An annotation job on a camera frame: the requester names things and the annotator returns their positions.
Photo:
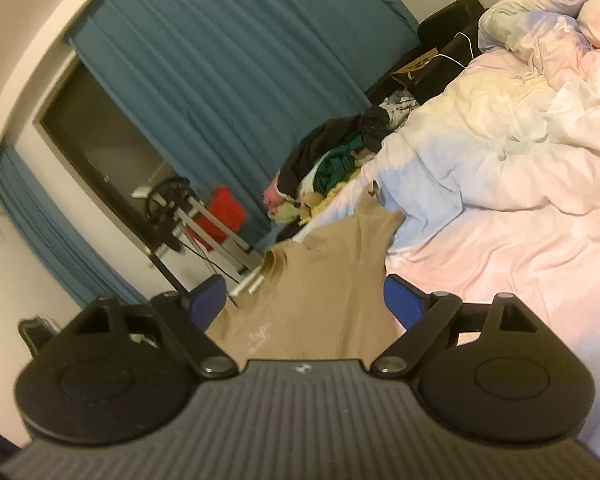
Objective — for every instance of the pile of mixed clothes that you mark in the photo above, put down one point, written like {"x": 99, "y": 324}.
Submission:
{"x": 330, "y": 165}

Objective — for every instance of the red cloth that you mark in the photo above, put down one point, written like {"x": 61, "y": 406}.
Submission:
{"x": 226, "y": 207}

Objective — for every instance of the tan printed t-shirt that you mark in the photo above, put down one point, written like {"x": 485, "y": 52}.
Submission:
{"x": 320, "y": 280}

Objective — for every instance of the narrow blue curtain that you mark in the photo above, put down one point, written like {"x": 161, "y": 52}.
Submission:
{"x": 55, "y": 235}

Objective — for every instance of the dark window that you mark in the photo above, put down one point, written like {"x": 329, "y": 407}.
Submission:
{"x": 105, "y": 145}

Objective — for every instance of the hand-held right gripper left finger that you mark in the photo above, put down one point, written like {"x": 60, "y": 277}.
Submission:
{"x": 208, "y": 300}

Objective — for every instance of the cardboard box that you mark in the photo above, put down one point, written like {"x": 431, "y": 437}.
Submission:
{"x": 414, "y": 67}

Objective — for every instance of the pastel bed cover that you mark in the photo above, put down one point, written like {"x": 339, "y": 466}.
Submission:
{"x": 520, "y": 185}

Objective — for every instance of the wavy-framed mirror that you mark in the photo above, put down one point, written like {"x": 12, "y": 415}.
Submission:
{"x": 37, "y": 335}

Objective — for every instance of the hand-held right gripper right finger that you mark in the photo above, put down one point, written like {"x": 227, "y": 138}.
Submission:
{"x": 401, "y": 300}

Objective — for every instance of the wide blue curtain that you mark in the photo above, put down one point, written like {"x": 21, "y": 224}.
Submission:
{"x": 240, "y": 75}

